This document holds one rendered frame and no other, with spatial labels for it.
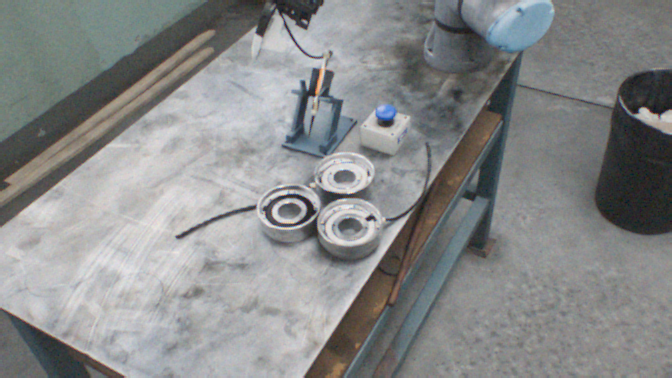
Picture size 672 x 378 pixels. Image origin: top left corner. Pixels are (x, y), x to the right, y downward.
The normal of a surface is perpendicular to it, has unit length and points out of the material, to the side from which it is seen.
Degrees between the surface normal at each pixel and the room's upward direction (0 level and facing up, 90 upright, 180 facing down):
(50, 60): 90
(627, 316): 0
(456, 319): 0
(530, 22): 97
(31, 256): 0
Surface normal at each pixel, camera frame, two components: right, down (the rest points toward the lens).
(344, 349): -0.04, -0.72
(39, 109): 0.87, 0.32
